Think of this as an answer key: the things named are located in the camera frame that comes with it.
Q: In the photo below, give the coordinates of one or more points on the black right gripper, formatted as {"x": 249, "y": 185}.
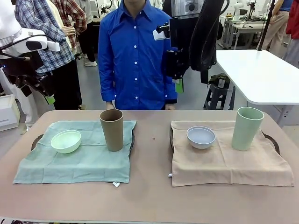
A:
{"x": 176, "y": 64}

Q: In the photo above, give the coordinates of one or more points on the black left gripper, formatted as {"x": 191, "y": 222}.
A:
{"x": 40, "y": 84}

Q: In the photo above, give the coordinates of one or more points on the mint green bowl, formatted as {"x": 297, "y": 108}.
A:
{"x": 66, "y": 143}

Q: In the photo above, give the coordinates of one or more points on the pale blue bowl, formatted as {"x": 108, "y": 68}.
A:
{"x": 201, "y": 138}

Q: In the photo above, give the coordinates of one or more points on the teal cloth mat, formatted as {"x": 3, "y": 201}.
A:
{"x": 70, "y": 168}

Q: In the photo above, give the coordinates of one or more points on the tall brown cup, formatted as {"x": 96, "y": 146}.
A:
{"x": 113, "y": 135}

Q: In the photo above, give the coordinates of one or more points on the tall pale green cup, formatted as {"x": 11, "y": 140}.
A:
{"x": 245, "y": 133}

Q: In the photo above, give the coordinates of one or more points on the beige cloth mat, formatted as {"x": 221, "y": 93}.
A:
{"x": 222, "y": 165}

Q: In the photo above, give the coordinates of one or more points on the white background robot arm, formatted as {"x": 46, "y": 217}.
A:
{"x": 238, "y": 9}

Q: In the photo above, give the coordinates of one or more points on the person's right forearm blue sleeve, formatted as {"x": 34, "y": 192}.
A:
{"x": 106, "y": 79}

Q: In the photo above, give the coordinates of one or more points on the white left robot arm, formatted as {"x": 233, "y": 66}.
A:
{"x": 9, "y": 21}

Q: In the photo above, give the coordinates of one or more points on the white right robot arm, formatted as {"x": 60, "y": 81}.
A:
{"x": 187, "y": 7}

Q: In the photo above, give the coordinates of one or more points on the dark brown serving tray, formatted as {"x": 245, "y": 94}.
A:
{"x": 275, "y": 143}
{"x": 133, "y": 140}

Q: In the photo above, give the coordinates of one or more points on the person's left hand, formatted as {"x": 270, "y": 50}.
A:
{"x": 169, "y": 107}

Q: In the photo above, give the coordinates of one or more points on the person's right hand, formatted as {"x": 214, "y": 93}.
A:
{"x": 110, "y": 105}

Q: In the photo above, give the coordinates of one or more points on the bystander in blue plaid shirt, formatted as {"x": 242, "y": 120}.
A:
{"x": 67, "y": 88}

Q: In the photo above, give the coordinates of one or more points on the grey step stool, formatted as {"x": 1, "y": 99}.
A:
{"x": 216, "y": 95}

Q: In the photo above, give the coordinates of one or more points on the dark green cloth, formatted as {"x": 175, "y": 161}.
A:
{"x": 216, "y": 78}

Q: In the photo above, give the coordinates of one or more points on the person in blue shirt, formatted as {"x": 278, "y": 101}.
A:
{"x": 135, "y": 77}

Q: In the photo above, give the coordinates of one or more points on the bystander in white sneakers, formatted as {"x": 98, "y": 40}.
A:
{"x": 90, "y": 46}

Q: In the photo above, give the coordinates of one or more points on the white table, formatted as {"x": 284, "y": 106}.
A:
{"x": 257, "y": 74}

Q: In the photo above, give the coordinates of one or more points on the grey workbench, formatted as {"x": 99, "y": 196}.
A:
{"x": 243, "y": 28}

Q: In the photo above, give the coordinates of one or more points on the bystander in red plaid shirt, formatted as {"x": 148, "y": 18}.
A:
{"x": 74, "y": 14}

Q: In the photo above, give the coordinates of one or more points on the black stand pole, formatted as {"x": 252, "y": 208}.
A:
{"x": 266, "y": 25}

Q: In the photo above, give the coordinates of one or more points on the bystander in beige trousers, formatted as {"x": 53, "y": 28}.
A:
{"x": 278, "y": 28}

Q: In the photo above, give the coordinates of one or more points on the bystander in red top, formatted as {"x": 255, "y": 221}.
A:
{"x": 294, "y": 23}

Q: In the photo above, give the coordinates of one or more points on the black wrist mount block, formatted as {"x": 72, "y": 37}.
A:
{"x": 183, "y": 32}

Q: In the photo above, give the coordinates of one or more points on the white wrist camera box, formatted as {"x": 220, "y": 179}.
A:
{"x": 161, "y": 35}

